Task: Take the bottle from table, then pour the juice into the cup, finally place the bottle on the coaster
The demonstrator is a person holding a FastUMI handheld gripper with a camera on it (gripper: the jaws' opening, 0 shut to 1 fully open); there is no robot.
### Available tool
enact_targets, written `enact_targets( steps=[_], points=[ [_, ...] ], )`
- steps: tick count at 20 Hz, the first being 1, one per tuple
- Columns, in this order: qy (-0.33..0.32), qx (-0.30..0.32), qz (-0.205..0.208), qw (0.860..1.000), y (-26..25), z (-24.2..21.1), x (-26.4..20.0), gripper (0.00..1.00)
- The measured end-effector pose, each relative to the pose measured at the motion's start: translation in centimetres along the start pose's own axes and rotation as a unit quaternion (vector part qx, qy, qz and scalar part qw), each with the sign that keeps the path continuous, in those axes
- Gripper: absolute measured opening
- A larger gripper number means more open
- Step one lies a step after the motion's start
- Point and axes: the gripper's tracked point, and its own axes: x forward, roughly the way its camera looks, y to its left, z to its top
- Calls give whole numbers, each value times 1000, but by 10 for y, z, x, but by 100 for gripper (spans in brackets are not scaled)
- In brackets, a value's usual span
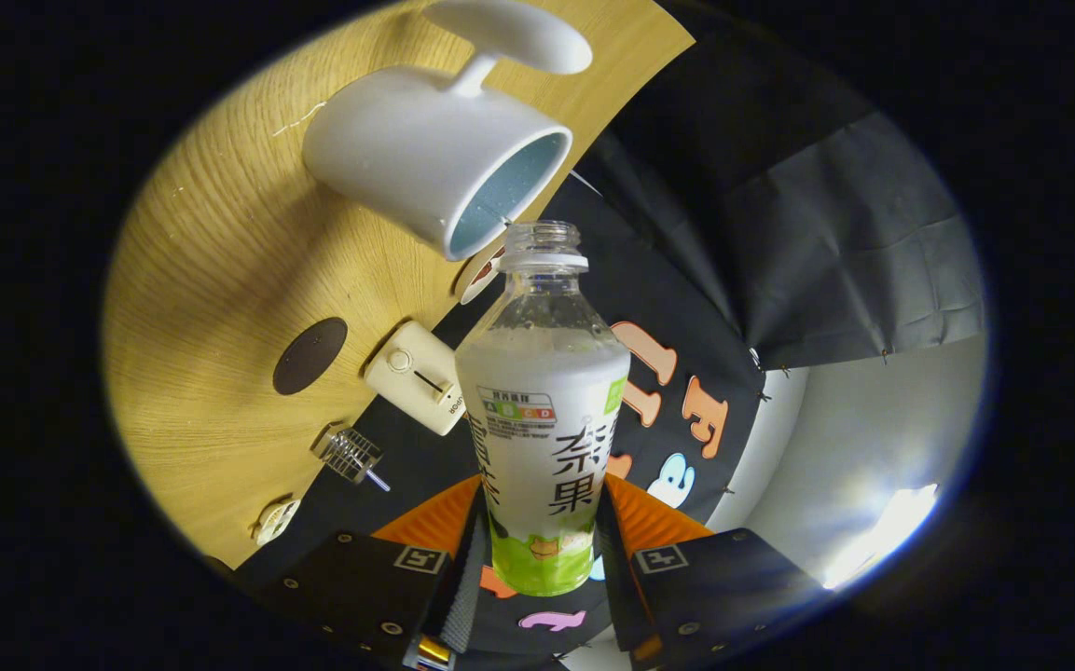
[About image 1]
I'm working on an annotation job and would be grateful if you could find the dark round coaster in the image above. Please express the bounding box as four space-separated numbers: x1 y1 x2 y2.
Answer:
273 317 349 396

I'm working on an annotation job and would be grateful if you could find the white toaster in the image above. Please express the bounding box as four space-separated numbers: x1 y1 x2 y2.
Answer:
364 321 466 437

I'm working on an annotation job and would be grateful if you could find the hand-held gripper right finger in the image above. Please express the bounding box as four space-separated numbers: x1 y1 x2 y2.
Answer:
598 471 827 671

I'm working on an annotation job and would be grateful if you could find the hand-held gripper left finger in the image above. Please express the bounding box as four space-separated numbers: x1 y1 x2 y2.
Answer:
257 473 487 671

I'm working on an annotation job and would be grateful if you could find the white cup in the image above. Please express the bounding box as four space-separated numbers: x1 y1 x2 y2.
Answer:
302 0 594 262

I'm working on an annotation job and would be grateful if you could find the white divided tray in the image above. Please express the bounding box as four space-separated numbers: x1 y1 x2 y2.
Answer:
251 497 301 548

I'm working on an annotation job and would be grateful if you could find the small round plate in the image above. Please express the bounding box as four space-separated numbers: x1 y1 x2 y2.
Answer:
451 244 506 306

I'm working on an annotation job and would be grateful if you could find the white label juice bottle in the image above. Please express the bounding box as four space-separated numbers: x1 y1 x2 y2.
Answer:
455 220 631 597

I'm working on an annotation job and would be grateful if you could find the large ceiling light panel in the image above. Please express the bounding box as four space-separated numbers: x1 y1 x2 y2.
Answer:
821 483 939 590

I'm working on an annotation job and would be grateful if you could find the metal wire basket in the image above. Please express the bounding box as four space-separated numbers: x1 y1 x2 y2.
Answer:
311 422 383 485

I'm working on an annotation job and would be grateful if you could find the wooden table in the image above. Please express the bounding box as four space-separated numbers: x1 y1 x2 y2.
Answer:
101 0 695 569

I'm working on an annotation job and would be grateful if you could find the black backdrop cloth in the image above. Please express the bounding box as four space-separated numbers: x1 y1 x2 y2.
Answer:
239 0 987 671

